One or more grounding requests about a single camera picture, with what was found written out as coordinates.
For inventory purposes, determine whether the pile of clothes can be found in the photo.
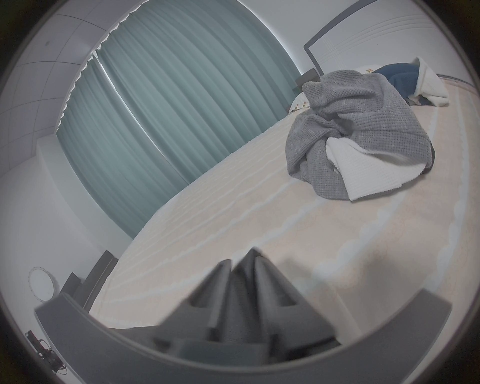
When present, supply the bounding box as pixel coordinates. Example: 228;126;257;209
286;56;450;202

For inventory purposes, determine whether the dark dressing table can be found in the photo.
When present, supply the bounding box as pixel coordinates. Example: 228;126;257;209
60;273;86;301

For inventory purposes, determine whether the black chest of drawers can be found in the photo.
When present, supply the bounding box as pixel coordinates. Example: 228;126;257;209
85;250;119;312

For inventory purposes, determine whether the blue-green curtain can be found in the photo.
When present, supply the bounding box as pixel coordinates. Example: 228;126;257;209
56;56;190;239
95;0;305;184

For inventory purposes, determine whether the round white mirror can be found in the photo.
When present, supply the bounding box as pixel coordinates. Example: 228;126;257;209
28;267;58;302

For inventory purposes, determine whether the grey bedside table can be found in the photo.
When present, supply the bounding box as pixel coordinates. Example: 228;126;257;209
296;68;320;97

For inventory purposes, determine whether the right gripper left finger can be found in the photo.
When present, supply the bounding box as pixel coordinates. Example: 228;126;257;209
153;259;233;355

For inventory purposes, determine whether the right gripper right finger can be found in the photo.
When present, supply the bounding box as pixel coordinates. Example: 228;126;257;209
245;247;341;362

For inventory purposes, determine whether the bed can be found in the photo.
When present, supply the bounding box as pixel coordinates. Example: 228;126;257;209
86;0;480;361

